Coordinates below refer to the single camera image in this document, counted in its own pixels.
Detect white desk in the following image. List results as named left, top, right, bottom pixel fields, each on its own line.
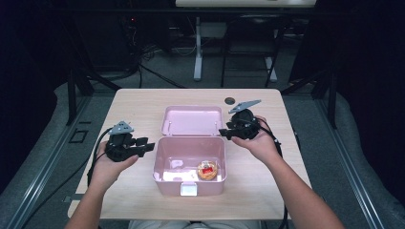
left=175, top=0, right=317, bottom=82

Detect right hand-held gripper cable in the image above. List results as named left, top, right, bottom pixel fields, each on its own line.
left=242, top=117, right=290, bottom=229

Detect round pastry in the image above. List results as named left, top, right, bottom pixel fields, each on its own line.
left=196, top=159, right=220, bottom=182

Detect person's right hand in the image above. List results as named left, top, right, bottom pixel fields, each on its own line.
left=230, top=114, right=283, bottom=168

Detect black metal stand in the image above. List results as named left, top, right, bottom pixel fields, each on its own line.
left=64, top=65, right=122, bottom=127
left=281, top=67, right=339, bottom=130

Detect aluminium floor rail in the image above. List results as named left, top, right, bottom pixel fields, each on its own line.
left=314, top=97, right=387, bottom=229
left=5, top=94, right=94, bottom=229

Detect person's light trousers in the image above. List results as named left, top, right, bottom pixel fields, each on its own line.
left=128, top=219, right=262, bottom=229

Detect person's left hand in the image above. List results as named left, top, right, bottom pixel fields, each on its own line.
left=87, top=140, right=140, bottom=194

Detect pink storage box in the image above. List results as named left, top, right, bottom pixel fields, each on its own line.
left=152, top=104, right=228, bottom=198

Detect black metal chair frame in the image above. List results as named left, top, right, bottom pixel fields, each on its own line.
left=220, top=13, right=289, bottom=89

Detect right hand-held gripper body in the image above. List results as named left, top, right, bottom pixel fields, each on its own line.
left=226, top=99, right=263, bottom=141

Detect hand-held gripper cable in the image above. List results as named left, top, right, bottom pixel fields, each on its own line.
left=20, top=126, right=115, bottom=229
left=242, top=117, right=290, bottom=229

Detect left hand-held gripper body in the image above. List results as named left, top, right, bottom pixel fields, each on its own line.
left=104, top=120, right=139, bottom=163

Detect dark computer equipment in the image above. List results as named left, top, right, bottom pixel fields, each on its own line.
left=92, top=12, right=141, bottom=73

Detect black floor cable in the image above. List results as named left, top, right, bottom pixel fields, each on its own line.
left=137, top=62, right=186, bottom=90

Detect left hand-held gripper cable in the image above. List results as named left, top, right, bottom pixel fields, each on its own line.
left=20, top=126, right=115, bottom=229

